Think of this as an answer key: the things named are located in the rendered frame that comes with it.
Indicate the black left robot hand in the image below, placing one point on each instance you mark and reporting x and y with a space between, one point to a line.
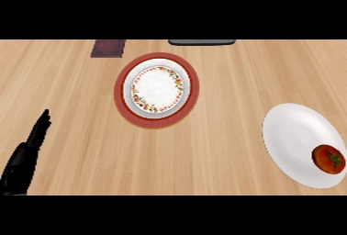
23 160

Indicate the white plate with floral rim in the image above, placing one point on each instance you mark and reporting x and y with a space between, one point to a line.
157 88

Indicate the plain white plate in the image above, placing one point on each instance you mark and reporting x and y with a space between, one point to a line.
295 137

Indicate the red tomato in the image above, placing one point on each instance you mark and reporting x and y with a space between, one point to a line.
326 160

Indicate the red round placemat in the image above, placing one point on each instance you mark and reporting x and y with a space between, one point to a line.
125 105

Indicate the dark maroon rectangular object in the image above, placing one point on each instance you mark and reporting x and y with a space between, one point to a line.
109 48

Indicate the dark grey flat appliance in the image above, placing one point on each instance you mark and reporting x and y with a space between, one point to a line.
202 42

